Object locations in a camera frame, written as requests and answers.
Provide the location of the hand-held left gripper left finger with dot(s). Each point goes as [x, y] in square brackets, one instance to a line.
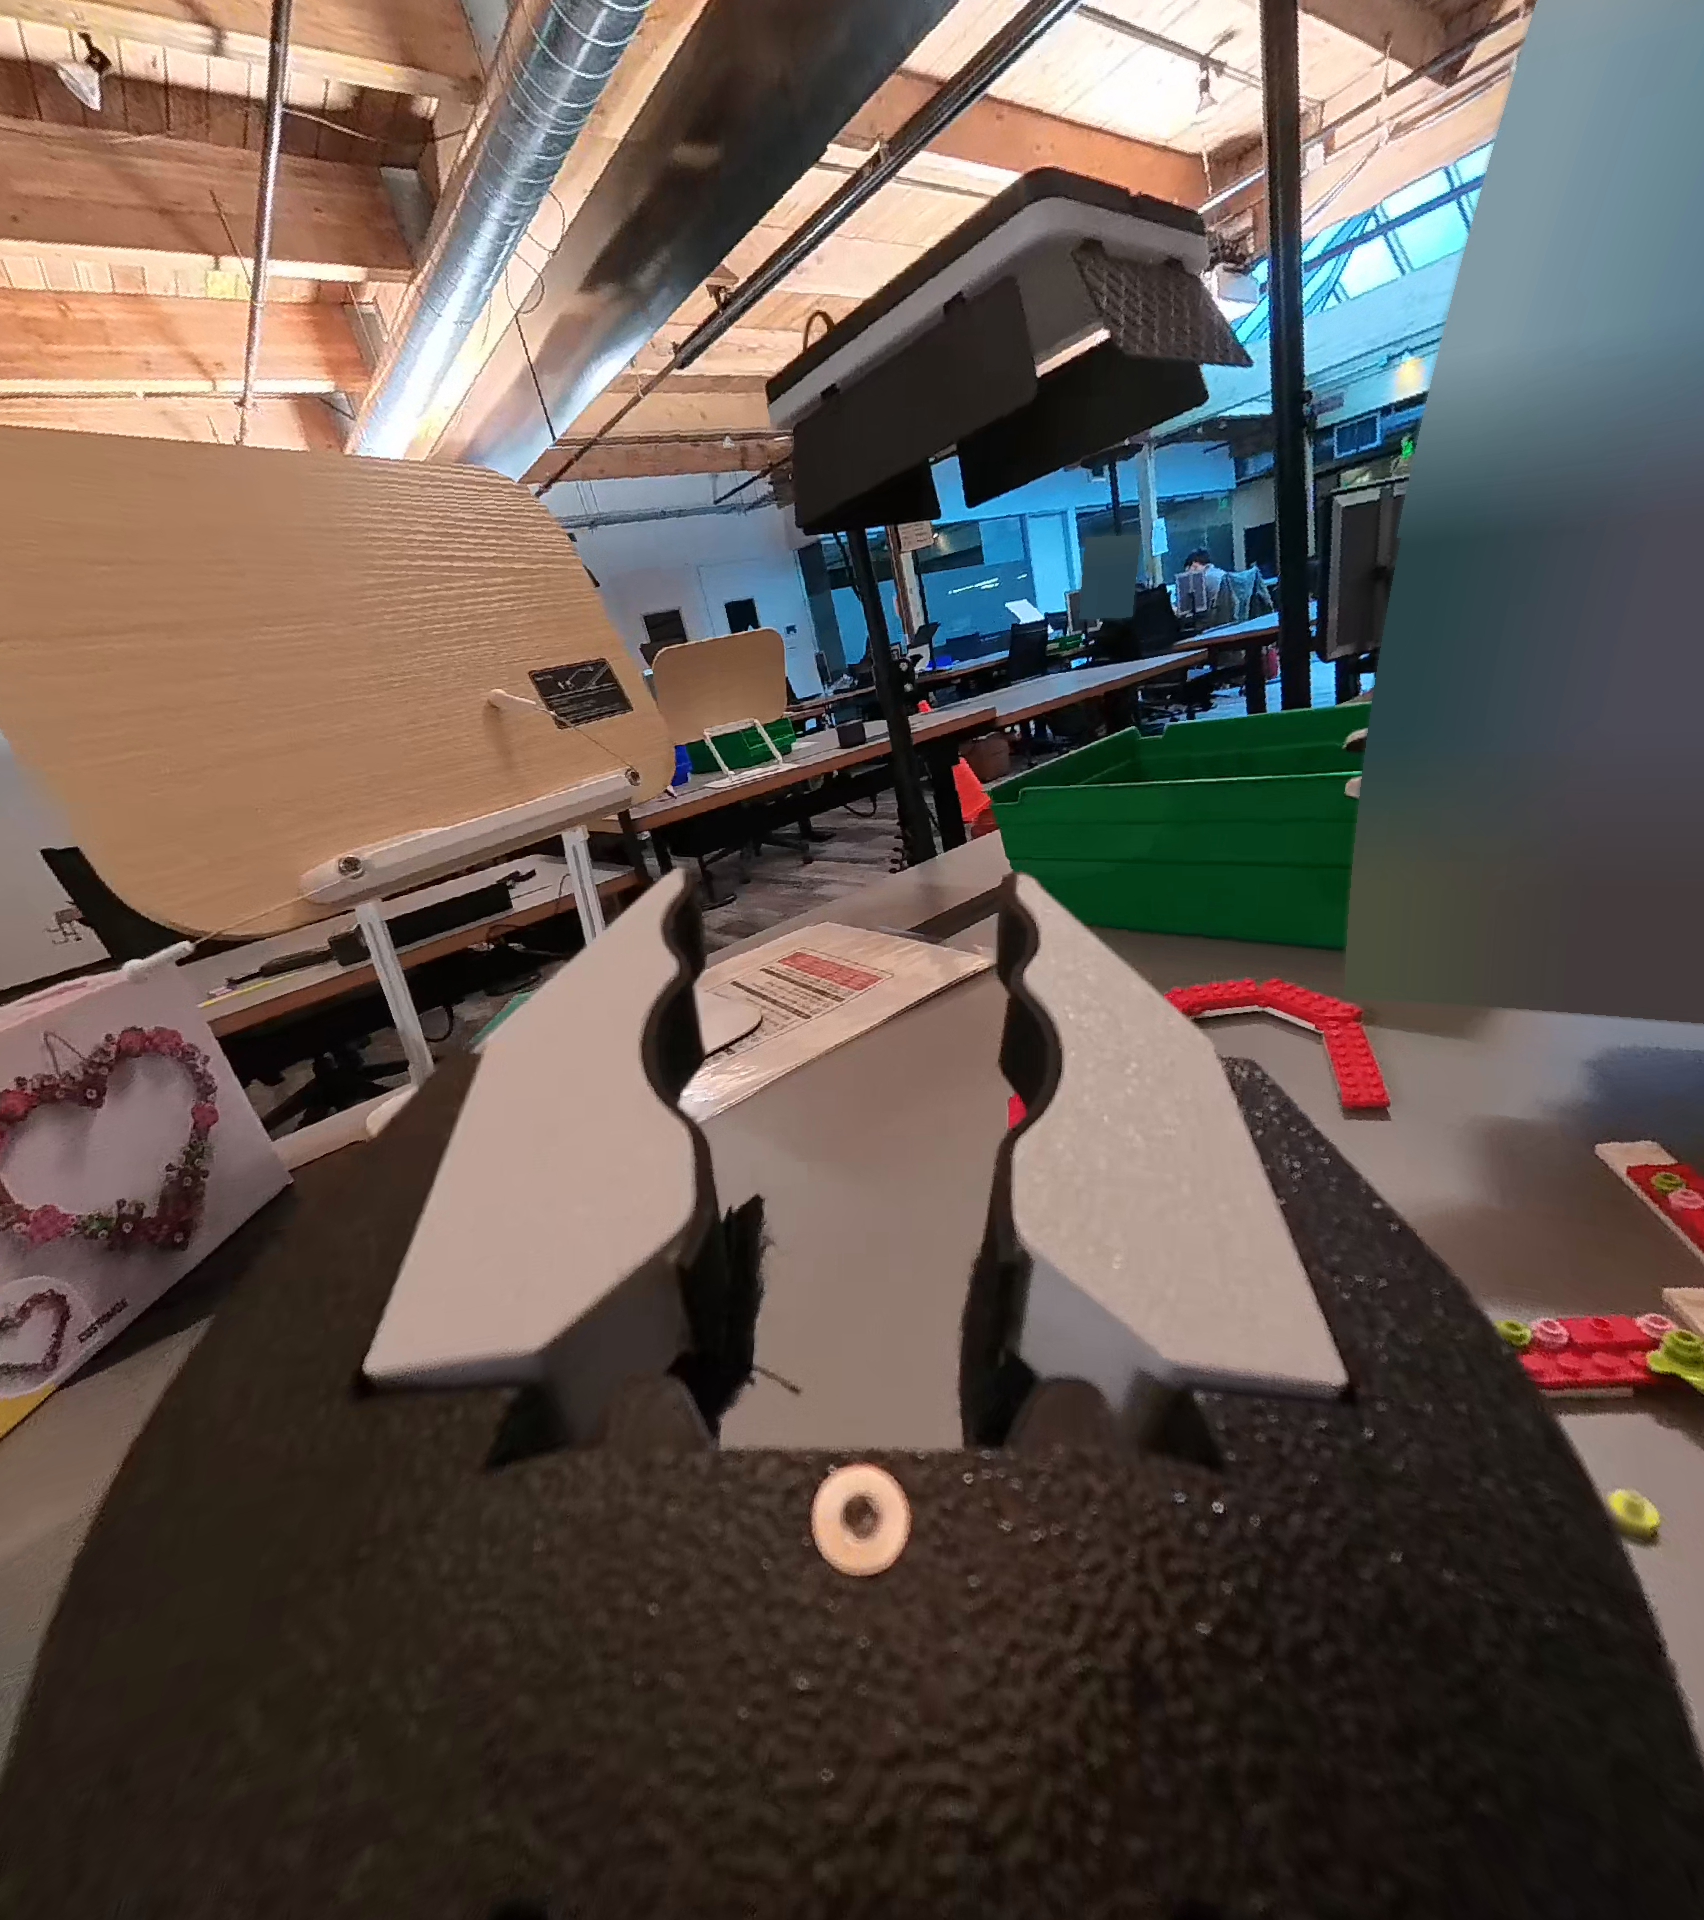
[552, 1141]

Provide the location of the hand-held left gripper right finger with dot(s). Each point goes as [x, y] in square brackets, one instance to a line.
[1152, 1170]

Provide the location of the red angled lego plate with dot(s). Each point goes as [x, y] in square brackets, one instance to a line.
[1355, 1059]

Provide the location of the white heart wreath lego box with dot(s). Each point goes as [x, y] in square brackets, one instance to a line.
[117, 1141]

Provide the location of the red lego plate with flowers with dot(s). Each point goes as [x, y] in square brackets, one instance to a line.
[1587, 1351]

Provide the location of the lime green lego piece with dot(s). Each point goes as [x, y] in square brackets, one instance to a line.
[1634, 1514]

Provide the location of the green flat board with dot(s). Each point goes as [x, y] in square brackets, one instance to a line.
[514, 1022]

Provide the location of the black power strip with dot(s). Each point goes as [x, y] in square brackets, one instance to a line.
[417, 919]

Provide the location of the green stacked plastic bins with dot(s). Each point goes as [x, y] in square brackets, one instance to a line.
[1183, 871]

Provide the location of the instruction sheet in clear sleeve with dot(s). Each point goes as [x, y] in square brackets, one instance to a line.
[853, 982]

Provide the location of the orange traffic cone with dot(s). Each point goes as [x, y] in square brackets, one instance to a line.
[972, 803]

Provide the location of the long wooden desk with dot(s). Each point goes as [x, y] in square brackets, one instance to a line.
[822, 759]

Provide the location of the black light stand pole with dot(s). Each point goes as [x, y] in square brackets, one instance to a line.
[900, 720]

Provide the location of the grey computer monitor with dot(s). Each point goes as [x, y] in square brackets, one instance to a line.
[1355, 578]

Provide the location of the black white overhead panel light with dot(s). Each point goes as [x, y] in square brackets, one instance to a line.
[912, 420]

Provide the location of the black vertical pole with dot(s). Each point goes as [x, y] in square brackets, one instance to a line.
[1287, 374]

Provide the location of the metal ventilation duct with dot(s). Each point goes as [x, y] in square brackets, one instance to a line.
[492, 225]

